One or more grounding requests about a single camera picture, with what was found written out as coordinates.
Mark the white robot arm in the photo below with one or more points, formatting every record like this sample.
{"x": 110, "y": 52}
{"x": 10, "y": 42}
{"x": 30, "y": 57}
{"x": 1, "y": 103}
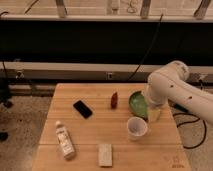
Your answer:
{"x": 169, "y": 83}

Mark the black smartphone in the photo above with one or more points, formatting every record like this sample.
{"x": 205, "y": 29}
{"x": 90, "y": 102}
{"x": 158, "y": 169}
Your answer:
{"x": 85, "y": 111}

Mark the green bowl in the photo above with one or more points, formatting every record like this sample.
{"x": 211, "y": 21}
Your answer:
{"x": 138, "y": 105}

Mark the white paper cup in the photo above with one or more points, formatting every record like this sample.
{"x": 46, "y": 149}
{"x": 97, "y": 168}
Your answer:
{"x": 136, "y": 128}

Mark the yellowish pusher end effector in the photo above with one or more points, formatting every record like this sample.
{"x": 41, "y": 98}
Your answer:
{"x": 153, "y": 114}

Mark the white rectangular block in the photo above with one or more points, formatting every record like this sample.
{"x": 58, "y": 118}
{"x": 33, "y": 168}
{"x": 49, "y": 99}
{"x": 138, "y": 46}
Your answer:
{"x": 105, "y": 157}

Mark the white plastic bottle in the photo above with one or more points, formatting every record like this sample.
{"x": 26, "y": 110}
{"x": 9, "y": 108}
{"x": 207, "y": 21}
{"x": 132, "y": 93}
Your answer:
{"x": 64, "y": 140}

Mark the grey metal rail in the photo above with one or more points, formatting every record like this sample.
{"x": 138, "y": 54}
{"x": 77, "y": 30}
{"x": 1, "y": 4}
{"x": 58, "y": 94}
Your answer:
{"x": 82, "y": 71}

